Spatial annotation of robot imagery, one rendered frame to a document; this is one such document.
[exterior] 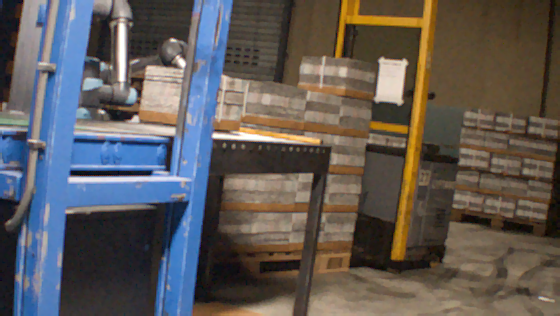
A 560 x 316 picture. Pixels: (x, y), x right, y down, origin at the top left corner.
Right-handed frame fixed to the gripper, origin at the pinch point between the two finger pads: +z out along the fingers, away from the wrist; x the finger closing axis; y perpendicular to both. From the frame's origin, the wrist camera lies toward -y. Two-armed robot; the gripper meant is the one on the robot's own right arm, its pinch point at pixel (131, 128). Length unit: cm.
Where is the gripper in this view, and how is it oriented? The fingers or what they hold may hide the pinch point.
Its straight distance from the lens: 337.6
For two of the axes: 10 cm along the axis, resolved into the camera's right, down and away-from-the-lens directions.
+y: 1.4, -9.9, -0.5
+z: 4.4, 0.2, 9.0
